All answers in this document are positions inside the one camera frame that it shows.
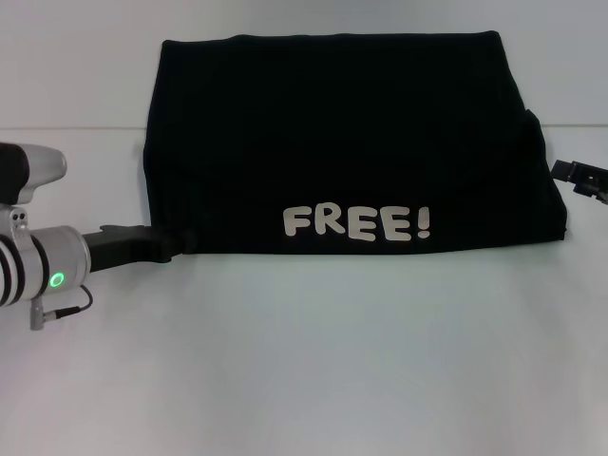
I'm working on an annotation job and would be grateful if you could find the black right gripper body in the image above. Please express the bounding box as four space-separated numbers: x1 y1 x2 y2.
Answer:
571 162 608 207

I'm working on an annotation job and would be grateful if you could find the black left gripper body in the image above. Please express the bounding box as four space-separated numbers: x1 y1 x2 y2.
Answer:
82 223 175 276

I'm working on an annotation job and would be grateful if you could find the black t-shirt with FREE print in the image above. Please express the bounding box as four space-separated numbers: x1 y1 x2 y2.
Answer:
141 30 570 257

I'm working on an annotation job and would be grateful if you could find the left wrist cable with plug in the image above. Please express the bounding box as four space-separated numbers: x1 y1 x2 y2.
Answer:
28 283 95 333

